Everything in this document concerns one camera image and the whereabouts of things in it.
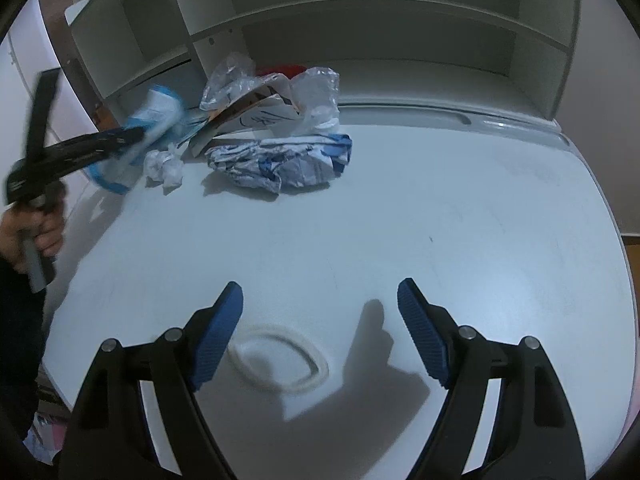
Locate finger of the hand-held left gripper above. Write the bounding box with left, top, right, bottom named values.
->
left=30, top=126, right=147, bottom=181
left=25, top=70, right=62, bottom=161

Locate person's left forearm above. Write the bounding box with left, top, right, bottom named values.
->
left=0, top=255, right=51, bottom=441

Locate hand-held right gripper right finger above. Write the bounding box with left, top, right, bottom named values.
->
left=396, top=277, right=586, bottom=480

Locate white ring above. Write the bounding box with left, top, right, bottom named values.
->
left=227, top=325, right=331, bottom=392

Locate white desk shelf unit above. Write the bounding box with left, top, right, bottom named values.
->
left=65, top=0, right=581, bottom=131

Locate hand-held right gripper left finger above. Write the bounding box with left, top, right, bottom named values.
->
left=60, top=281, right=246, bottom=480

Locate red bowl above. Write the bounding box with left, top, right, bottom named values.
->
left=255, top=63, right=307, bottom=79

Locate blue and white plastic bag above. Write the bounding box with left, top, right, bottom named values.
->
left=85, top=85, right=187, bottom=196

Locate clear crumpled plastic bag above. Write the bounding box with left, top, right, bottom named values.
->
left=200, top=52, right=257, bottom=111

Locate person's left hand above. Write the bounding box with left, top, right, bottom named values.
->
left=0, top=200, right=67, bottom=274

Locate crumpled white tissue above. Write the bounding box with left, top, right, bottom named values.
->
left=144, top=142, right=185, bottom=189

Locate blue white crumpled wrapper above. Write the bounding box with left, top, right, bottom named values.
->
left=206, top=132, right=354, bottom=194

